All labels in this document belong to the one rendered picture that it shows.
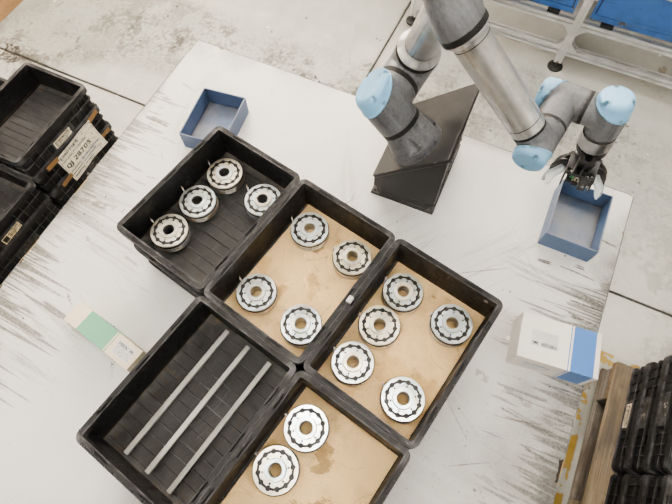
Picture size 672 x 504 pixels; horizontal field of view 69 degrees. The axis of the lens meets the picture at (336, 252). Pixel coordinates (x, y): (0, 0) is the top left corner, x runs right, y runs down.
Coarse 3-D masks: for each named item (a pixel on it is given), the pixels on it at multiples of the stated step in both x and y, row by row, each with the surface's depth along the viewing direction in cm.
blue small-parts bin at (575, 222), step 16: (560, 192) 151; (576, 192) 148; (592, 192) 145; (560, 208) 149; (576, 208) 149; (592, 208) 149; (608, 208) 142; (544, 224) 145; (560, 224) 147; (576, 224) 147; (592, 224) 146; (544, 240) 142; (560, 240) 138; (576, 240) 144; (592, 240) 144; (576, 256) 142; (592, 256) 138
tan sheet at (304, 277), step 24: (288, 240) 132; (336, 240) 132; (360, 240) 131; (264, 264) 129; (288, 264) 129; (312, 264) 129; (288, 288) 126; (312, 288) 126; (336, 288) 126; (240, 312) 124
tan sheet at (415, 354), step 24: (432, 288) 126; (408, 336) 120; (384, 360) 118; (408, 360) 118; (432, 360) 118; (456, 360) 118; (336, 384) 116; (384, 384) 116; (432, 384) 116; (408, 432) 111
